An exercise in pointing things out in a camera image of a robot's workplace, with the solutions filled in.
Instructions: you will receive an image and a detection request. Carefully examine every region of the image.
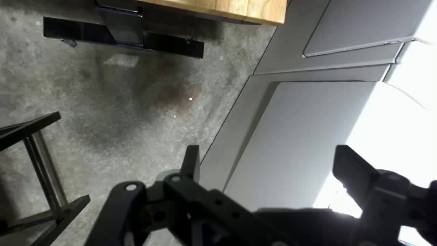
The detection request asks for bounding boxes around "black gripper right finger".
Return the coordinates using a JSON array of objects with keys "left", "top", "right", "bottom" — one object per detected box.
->
[{"left": 332, "top": 145, "right": 380, "bottom": 208}]

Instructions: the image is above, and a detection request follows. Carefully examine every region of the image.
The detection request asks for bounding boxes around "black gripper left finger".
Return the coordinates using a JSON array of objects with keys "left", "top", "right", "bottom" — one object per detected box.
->
[{"left": 180, "top": 145, "right": 199, "bottom": 181}]

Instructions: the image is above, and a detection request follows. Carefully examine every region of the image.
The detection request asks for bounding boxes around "black metal stool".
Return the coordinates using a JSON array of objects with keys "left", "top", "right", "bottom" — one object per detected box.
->
[{"left": 0, "top": 112, "right": 90, "bottom": 246}]

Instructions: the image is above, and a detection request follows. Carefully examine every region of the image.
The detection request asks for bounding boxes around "light wooden table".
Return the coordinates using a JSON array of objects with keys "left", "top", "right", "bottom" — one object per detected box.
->
[{"left": 138, "top": 0, "right": 287, "bottom": 25}]

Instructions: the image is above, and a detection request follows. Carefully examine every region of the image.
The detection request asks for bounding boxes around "grey cabinet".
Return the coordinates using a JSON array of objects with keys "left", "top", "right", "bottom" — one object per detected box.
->
[{"left": 201, "top": 0, "right": 437, "bottom": 215}]

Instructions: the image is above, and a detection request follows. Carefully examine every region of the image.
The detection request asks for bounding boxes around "black metal table base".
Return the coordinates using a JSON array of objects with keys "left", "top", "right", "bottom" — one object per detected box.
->
[{"left": 42, "top": 0, "right": 205, "bottom": 59}]

